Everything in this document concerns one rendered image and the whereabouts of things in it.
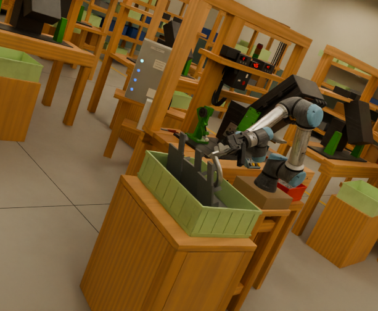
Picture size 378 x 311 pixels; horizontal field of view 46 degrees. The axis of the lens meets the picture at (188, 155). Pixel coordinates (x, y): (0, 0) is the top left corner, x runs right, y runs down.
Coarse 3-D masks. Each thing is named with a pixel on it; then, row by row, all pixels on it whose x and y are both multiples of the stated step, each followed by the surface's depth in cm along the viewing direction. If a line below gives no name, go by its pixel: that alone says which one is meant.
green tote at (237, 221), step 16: (144, 160) 256; (160, 160) 263; (192, 160) 276; (144, 176) 253; (160, 176) 240; (160, 192) 239; (176, 192) 228; (224, 192) 258; (176, 208) 226; (192, 208) 216; (208, 208) 212; (224, 208) 219; (240, 208) 247; (256, 208) 238; (192, 224) 214; (208, 224) 218; (224, 224) 224; (240, 224) 231
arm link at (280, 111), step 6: (282, 102) 256; (288, 102) 255; (294, 102) 253; (276, 108) 255; (282, 108) 254; (288, 108) 254; (270, 114) 252; (276, 114) 252; (282, 114) 254; (288, 114) 255; (258, 120) 251; (264, 120) 250; (270, 120) 250; (276, 120) 252; (252, 126) 248; (258, 126) 248; (264, 126) 248; (270, 126) 251; (246, 132) 246
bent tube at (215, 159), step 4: (212, 152) 218; (216, 152) 218; (208, 156) 221; (212, 156) 219; (216, 156) 219; (216, 160) 219; (216, 164) 218; (220, 164) 219; (220, 168) 218; (216, 172) 219; (220, 172) 218; (220, 176) 219; (216, 180) 221; (220, 180) 220; (216, 184) 223; (220, 184) 222
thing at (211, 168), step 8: (208, 168) 219; (216, 168) 218; (200, 176) 229; (208, 176) 221; (200, 184) 231; (208, 184) 223; (200, 192) 234; (208, 192) 225; (200, 200) 236; (208, 200) 227; (216, 200) 234
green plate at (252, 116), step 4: (252, 108) 346; (248, 112) 348; (252, 112) 345; (256, 112) 343; (260, 112) 341; (244, 116) 349; (248, 116) 347; (252, 116) 344; (256, 116) 342; (244, 120) 348; (248, 120) 346; (252, 120) 343; (256, 120) 342; (240, 124) 348; (244, 124) 347; (248, 124) 345; (252, 124) 342; (236, 128) 350; (240, 128) 347; (244, 128) 345
